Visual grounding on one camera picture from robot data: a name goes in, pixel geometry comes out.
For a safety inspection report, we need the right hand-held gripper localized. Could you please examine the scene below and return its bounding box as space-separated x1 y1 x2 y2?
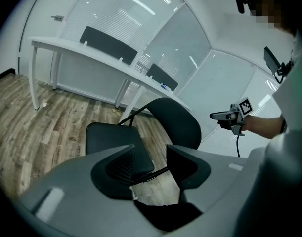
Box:
210 97 255 137

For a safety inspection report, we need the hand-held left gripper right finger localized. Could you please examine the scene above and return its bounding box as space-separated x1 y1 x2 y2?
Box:
165 144 249 214

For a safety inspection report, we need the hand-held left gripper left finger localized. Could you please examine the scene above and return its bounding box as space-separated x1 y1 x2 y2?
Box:
17 143 164 237

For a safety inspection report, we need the black folding chair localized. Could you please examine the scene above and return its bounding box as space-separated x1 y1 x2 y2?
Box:
85 97 202 186

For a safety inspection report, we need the person's right forearm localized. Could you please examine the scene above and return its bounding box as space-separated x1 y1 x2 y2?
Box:
243 114 287 140

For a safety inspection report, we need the short black desk divider panel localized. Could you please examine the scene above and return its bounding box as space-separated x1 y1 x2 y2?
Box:
146 63 179 91

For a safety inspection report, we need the black chest-mounted monitor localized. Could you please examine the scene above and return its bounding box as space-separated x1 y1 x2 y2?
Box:
263 46 281 76

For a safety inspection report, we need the person's head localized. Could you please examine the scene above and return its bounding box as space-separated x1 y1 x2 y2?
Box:
247 0 300 34

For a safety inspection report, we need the long white desk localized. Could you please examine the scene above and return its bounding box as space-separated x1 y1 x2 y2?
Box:
28 36 192 123

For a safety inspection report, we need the long black desk divider panel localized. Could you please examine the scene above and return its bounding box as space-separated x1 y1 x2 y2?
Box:
79 25 138 65

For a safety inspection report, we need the black head-mounted camera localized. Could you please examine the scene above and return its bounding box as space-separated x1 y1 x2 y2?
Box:
233 0 250 14

